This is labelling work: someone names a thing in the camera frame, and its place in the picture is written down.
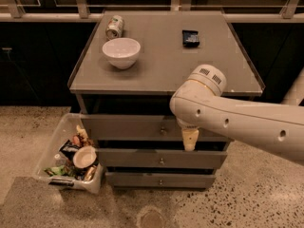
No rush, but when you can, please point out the grey middle drawer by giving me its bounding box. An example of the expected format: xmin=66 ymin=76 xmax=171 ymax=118
xmin=97 ymin=148 xmax=227 ymax=169

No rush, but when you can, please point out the black snack packet in bin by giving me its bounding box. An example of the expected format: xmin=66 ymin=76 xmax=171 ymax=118
xmin=59 ymin=141 xmax=80 ymax=159

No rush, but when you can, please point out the white pole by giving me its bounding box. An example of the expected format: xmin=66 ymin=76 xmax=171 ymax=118
xmin=282 ymin=68 xmax=304 ymax=105

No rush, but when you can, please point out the grey top drawer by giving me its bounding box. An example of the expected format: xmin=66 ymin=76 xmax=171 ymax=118
xmin=80 ymin=113 xmax=234 ymax=143

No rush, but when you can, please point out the crushed soda can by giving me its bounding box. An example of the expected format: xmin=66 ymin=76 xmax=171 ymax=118
xmin=105 ymin=15 xmax=124 ymax=40

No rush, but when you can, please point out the grey drawer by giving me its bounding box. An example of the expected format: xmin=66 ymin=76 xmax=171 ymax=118
xmin=97 ymin=148 xmax=227 ymax=169
xmin=105 ymin=172 xmax=216 ymax=189
xmin=80 ymin=113 xmax=234 ymax=143

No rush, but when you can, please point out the clear plastic bin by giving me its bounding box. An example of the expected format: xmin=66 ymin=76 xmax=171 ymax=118
xmin=34 ymin=113 xmax=104 ymax=194

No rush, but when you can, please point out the clear plastic bottle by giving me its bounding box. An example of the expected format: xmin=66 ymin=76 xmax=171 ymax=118
xmin=54 ymin=154 xmax=67 ymax=166

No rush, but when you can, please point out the white bowl in bin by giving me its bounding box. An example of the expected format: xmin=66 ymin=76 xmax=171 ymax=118
xmin=73 ymin=146 xmax=97 ymax=169

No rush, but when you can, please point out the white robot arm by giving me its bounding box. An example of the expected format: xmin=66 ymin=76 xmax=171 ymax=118
xmin=170 ymin=65 xmax=304 ymax=164

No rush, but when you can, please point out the grey bottom drawer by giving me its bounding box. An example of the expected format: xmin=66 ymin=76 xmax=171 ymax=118
xmin=105 ymin=172 xmax=216 ymax=189

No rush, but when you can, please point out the white ceramic bowl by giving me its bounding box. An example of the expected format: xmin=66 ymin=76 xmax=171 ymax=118
xmin=102 ymin=38 xmax=141 ymax=69

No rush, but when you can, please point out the dark blue snack packet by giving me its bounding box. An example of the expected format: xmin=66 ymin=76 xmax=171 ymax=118
xmin=182 ymin=29 xmax=200 ymax=48

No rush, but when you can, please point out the grey drawer cabinet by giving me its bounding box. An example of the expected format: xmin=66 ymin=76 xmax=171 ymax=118
xmin=69 ymin=11 xmax=264 ymax=176

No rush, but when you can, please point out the white metal railing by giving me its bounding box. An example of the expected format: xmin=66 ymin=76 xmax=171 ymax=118
xmin=0 ymin=0 xmax=304 ymax=23

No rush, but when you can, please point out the green snack bag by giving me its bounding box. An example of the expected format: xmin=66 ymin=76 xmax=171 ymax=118
xmin=45 ymin=165 xmax=74 ymax=177

